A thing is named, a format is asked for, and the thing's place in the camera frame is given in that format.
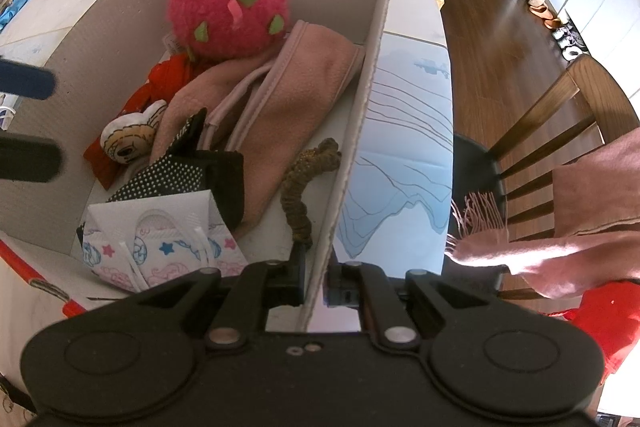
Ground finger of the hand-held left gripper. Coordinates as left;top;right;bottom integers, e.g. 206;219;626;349
0;59;57;100
0;134;63;184

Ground small cream plush doll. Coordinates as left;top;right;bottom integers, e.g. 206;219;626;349
100;99;168;165

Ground brown wooden chair with cushion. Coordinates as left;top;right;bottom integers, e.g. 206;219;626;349
452;54;628;303

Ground red cloth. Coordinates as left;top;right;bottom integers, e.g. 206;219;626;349
82;54;193;190

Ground black polka dot cloth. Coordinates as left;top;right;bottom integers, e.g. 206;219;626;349
76;107;246;238

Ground blue rubber gloves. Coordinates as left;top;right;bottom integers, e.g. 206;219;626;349
0;0;34;30

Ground white printed face mask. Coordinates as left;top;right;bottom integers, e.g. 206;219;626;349
80;189;248;293

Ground bright red garment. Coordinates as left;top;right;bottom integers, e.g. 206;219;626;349
547;279;640;380

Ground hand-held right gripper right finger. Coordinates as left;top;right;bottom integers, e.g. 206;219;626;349
324;259;493;353

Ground pink strawberry plush hat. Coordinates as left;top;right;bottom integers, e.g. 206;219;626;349
166;0;299;60

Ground pink fringed scarf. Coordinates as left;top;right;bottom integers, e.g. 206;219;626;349
445;122;640;300

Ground pink fleece cloth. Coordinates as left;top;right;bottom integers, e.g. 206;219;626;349
149;19;367;240

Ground light blue printed table mat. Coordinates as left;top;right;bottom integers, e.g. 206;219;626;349
332;32;456;280

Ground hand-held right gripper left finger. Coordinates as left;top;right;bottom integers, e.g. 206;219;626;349
122;244;307;350

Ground orange slippers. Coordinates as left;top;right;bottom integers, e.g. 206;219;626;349
527;0;563;30

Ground red and white cardboard box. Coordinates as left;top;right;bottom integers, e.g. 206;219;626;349
0;0;398;333

